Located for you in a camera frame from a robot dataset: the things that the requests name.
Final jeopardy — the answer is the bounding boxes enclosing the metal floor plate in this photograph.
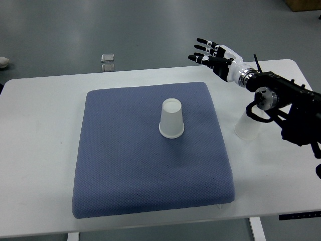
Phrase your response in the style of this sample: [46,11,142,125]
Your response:
[101,63,115,72]
[101,53,114,63]

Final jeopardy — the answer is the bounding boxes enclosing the brown cardboard box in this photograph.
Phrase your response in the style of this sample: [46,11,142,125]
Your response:
[285,0,321,12]

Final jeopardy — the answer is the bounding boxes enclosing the white shoe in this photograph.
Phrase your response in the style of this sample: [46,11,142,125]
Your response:
[0,56,10,69]

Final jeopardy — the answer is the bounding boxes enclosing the white paper cup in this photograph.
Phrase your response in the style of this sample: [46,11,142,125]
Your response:
[158,98,185,139]
[234,111,262,141]

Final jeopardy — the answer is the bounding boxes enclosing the white paper cup on cushion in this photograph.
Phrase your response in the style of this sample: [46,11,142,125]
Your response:
[158,98,185,139]

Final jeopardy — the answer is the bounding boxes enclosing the white right table leg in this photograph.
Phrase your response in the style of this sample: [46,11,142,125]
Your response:
[249,217,266,241]

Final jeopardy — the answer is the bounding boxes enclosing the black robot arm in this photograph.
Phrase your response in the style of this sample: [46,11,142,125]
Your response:
[245,65,320,159]

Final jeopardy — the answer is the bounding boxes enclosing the white left table leg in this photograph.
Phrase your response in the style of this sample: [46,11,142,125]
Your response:
[67,232,80,241]

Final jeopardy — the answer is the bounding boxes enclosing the black table control panel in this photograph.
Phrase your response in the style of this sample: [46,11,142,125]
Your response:
[278,211,321,220]

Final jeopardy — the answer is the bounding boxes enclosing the lower metal floor plate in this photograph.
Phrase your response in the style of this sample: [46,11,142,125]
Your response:
[101,63,115,72]

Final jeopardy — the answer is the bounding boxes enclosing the blue mesh cushion pad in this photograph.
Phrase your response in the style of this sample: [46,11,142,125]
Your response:
[72,82,235,218]

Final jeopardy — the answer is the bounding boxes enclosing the white table leg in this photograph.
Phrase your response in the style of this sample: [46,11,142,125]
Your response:
[249,217,266,241]
[67,232,80,241]

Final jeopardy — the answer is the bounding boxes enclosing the upper metal floor plate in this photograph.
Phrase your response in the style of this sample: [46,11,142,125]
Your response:
[101,53,114,63]

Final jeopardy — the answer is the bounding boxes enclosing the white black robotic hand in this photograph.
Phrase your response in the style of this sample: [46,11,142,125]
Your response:
[188,38,257,87]

